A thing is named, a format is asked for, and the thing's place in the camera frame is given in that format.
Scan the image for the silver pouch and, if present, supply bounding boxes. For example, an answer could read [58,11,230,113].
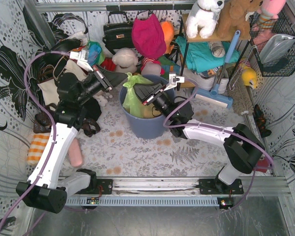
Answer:
[259,34,295,64]

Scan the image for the brown patterned bag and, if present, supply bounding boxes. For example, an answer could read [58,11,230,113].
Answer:
[33,111,101,137]

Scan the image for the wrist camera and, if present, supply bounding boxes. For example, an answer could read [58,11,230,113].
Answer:
[69,49,93,72]
[163,73,185,91]

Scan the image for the green trash bag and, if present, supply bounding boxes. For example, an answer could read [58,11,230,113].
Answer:
[122,72,152,118]

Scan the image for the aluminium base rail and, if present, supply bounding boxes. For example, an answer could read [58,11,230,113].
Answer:
[60,177,291,208]

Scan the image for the white fluffy plush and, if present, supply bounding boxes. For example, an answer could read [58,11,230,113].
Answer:
[112,48,138,74]

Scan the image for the black wire basket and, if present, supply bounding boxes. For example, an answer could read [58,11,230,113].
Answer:
[250,11,295,77]

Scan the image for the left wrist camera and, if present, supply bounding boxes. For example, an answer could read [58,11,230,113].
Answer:
[69,49,93,72]

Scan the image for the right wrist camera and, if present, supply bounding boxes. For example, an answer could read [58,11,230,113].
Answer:
[163,73,185,91]

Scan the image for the white grey dog plush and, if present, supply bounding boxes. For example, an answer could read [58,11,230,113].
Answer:
[185,0,225,39]

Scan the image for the pink foam roll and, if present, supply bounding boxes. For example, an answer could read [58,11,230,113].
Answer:
[68,138,83,168]

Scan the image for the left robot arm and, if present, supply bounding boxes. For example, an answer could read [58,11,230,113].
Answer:
[16,66,128,213]

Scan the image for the white sneaker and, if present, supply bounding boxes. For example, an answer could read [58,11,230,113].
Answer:
[183,71,229,94]

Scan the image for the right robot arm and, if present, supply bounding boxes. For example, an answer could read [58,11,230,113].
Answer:
[134,83,264,193]

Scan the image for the orange white striped cloth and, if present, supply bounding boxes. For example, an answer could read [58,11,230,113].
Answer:
[27,133,50,165]

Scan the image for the black cloth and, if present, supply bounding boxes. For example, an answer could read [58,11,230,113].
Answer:
[83,98,102,121]

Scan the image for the purple orange sock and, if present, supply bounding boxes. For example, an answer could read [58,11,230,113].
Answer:
[255,158,269,173]

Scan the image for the pink plush doll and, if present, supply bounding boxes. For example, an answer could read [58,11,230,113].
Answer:
[256,0,286,26]

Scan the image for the red cloth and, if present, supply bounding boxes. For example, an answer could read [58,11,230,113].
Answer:
[100,58,116,71]

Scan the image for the orange plush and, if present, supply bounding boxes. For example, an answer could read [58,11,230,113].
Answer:
[160,21,175,54]

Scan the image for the white round plush pink hands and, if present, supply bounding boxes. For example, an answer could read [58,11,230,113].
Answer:
[141,57,165,76]

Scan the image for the teal cloth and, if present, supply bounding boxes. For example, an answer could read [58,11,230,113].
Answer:
[176,36,239,72]

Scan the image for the rainbow striped bag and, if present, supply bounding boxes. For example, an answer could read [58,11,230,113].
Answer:
[158,56,180,74]

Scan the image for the brown teddy bear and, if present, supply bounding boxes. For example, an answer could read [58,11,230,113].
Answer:
[217,0,263,38]

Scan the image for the small white cloud plush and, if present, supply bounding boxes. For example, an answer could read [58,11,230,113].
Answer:
[93,91,116,107]

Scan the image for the wooden shelf rack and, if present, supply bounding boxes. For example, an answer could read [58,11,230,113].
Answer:
[177,14,251,88]

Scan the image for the blue trash bin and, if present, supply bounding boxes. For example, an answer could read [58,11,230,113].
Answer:
[118,75,176,139]

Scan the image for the magenta hanging cloth bag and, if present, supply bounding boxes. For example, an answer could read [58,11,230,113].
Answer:
[131,13,166,59]

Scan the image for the cream canvas tote bag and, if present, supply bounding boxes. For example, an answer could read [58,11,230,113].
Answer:
[38,59,87,105]

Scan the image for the black handbag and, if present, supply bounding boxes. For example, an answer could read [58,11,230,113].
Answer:
[102,11,135,55]

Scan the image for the yellow duck plush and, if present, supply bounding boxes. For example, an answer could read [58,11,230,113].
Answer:
[239,60,258,89]

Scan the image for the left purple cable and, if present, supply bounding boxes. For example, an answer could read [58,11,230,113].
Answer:
[0,50,89,236]

